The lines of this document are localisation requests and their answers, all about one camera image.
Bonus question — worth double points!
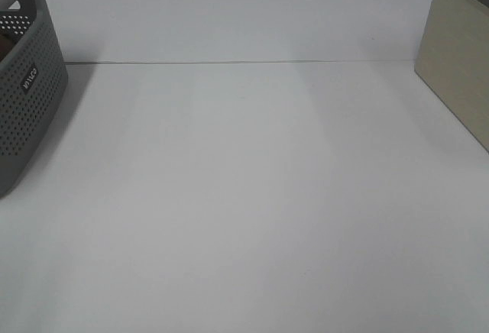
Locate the beige storage box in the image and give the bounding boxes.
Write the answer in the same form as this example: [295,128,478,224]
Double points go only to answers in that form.
[414,0,488,147]

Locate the grey perforated plastic basket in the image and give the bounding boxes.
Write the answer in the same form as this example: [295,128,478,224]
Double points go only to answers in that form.
[1,0,68,196]

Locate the brown towel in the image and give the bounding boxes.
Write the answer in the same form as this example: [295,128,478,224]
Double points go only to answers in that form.
[0,34,16,61]

